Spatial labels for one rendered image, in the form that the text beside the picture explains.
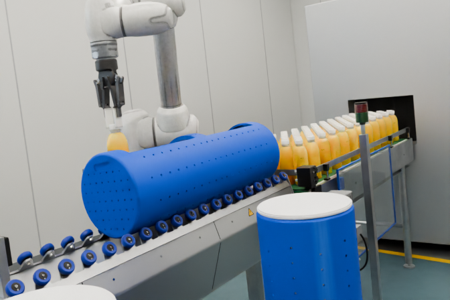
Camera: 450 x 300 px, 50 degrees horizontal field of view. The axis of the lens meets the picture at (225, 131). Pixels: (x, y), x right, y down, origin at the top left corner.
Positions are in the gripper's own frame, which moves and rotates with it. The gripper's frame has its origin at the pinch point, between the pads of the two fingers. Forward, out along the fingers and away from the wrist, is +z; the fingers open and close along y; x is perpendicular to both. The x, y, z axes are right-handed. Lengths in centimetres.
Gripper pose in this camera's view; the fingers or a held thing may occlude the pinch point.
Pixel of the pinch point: (113, 118)
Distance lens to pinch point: 172.3
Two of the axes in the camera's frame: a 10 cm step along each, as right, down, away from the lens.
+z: 1.1, 9.9, 0.9
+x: 5.9, -1.4, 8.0
